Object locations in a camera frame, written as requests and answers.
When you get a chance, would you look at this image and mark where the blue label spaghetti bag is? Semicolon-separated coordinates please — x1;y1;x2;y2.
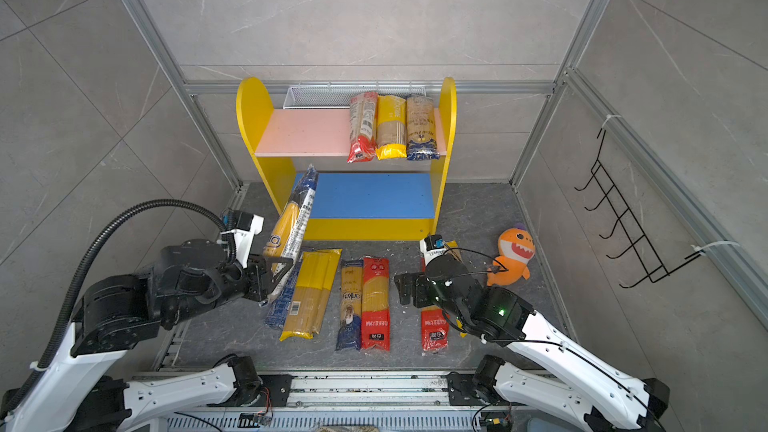
263;165;319;303

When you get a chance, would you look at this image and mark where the blue bottom spaghetti bag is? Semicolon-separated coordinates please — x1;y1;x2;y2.
406;95;440;161

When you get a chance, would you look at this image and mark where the red spaghetti bag white label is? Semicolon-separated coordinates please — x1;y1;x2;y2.
347;91;378;163

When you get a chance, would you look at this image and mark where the dark blue spaghetti box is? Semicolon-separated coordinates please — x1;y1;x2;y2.
265;272;298;330

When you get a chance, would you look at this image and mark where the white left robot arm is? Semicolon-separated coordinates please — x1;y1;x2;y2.
1;199;294;431

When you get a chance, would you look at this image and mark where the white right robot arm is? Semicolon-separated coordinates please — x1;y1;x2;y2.
394;252;670;431

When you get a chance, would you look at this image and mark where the yellow shelf with coloured boards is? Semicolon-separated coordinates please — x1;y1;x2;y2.
236;78;458;241

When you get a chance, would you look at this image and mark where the yellow clear spaghetti bag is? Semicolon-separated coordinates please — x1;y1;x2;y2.
444;241;467;338

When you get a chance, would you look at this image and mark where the red yellow spaghetti bag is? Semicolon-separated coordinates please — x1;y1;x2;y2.
421;306;450;352

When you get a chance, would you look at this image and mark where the orange shark plush toy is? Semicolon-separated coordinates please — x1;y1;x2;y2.
487;223;536;286

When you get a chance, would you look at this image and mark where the blue gold spaghetti bag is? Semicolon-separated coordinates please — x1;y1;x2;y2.
335;259;364;351

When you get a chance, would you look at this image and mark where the yellow top spaghetti bag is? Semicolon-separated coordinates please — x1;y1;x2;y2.
279;249;342;342

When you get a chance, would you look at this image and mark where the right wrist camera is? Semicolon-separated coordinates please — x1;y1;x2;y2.
419;234;448;269

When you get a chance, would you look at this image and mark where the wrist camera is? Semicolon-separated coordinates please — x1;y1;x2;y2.
221;210;264;267
419;234;448;269

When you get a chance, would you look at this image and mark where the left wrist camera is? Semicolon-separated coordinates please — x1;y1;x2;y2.
221;210;264;267

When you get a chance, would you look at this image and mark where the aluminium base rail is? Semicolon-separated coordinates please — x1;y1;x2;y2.
113;323;619;432

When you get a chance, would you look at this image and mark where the white wire mesh basket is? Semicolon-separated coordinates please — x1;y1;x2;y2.
283;85;427;109

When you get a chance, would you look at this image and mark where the black wire hook rack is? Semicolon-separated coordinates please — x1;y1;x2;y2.
573;129;705;290

